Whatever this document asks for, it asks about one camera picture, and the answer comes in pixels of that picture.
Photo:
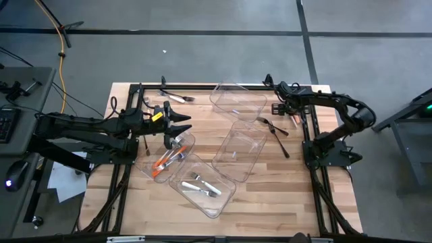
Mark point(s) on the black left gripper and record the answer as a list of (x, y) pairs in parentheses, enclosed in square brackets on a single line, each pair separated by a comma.
[(158, 130)]

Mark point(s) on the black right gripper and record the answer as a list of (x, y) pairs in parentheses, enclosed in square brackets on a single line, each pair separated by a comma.
[(287, 109)]

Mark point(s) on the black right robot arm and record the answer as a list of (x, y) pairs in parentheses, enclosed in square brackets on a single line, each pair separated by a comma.
[(337, 99)]

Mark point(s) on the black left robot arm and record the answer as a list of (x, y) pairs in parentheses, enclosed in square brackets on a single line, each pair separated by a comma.
[(84, 125)]

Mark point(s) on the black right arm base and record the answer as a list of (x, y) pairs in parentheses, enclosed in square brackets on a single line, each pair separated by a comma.
[(334, 160)]

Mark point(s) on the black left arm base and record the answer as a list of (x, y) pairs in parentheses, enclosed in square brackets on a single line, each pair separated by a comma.
[(101, 158)]

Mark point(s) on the yellow label tag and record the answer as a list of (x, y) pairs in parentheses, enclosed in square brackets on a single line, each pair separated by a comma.
[(157, 117)]

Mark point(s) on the black fork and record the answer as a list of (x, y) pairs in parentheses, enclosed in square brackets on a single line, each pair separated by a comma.
[(261, 119), (283, 148), (147, 150), (190, 99)]

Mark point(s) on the clear plastic bin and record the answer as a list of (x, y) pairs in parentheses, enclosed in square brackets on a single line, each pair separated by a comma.
[(202, 207), (226, 98), (236, 168), (145, 165)]

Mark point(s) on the person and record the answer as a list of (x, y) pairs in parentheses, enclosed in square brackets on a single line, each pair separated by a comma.
[(300, 238)]

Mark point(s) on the white paper sheets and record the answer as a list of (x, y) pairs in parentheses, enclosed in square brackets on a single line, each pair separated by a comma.
[(64, 182)]

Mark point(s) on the grey metal stand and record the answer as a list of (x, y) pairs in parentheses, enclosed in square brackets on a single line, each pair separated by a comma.
[(415, 152)]

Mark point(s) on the grey side desk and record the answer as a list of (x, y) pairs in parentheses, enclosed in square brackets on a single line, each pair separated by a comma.
[(40, 104)]

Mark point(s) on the black tripod stand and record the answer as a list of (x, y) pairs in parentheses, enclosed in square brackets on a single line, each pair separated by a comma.
[(74, 24)]

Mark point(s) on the black clamp tool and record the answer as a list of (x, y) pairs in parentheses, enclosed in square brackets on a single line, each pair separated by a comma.
[(15, 89)]

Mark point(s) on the black computer mouse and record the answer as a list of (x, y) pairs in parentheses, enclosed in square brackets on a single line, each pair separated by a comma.
[(18, 172)]

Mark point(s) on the black keyboard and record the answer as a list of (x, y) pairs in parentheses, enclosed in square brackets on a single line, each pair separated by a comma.
[(8, 125)]

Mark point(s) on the black round knob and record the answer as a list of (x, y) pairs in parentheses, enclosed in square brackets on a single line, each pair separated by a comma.
[(37, 221)]

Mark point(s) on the black frame bracket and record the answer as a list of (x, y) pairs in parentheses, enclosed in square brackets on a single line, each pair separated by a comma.
[(163, 82), (268, 81)]

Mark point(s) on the black aluminium table frame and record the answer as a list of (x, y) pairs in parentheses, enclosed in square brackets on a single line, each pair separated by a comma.
[(199, 86)]

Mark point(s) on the silver table bracket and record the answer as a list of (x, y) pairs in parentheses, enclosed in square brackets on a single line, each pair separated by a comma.
[(125, 239), (322, 240)]

